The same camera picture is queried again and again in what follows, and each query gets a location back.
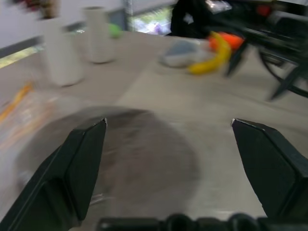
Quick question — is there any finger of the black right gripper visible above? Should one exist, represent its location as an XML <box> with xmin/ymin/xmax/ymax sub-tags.
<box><xmin>269</xmin><ymin>64</ymin><xmax>308</xmax><ymax>101</ymax></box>
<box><xmin>224</xmin><ymin>44</ymin><xmax>249</xmax><ymax>78</ymax></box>

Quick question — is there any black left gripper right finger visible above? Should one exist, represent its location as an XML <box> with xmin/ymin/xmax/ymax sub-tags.
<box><xmin>230</xmin><ymin>118</ymin><xmax>308</xmax><ymax>219</ymax></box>

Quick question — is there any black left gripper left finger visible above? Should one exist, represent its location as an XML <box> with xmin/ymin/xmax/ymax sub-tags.
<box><xmin>0</xmin><ymin>117</ymin><xmax>107</xmax><ymax>231</ymax></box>

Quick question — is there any yellow banana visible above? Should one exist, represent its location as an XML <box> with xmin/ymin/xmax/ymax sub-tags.
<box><xmin>187</xmin><ymin>31</ymin><xmax>232</xmax><ymax>75</ymax></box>

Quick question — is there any orange toy fruit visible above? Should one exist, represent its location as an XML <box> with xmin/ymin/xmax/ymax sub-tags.
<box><xmin>208</xmin><ymin>32</ymin><xmax>245</xmax><ymax>51</ymax></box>

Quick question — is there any black chair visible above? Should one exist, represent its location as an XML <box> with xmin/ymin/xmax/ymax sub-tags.
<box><xmin>170</xmin><ymin>0</ymin><xmax>211</xmax><ymax>39</ymax></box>

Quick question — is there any orange printed plastic packet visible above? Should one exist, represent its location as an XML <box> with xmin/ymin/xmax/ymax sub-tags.
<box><xmin>0</xmin><ymin>81</ymin><xmax>60</xmax><ymax>151</ymax></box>

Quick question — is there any tall white cylinder vase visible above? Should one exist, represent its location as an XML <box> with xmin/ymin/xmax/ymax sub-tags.
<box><xmin>39</xmin><ymin>17</ymin><xmax>85</xmax><ymax>87</ymax></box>

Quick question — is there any green ball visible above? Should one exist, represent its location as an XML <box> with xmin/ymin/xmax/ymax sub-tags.
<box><xmin>109</xmin><ymin>23</ymin><xmax>123</xmax><ymax>39</ymax></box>

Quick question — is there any short white cylinder vase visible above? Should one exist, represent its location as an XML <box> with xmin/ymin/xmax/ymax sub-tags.
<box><xmin>82</xmin><ymin>6</ymin><xmax>116</xmax><ymax>64</ymax></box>

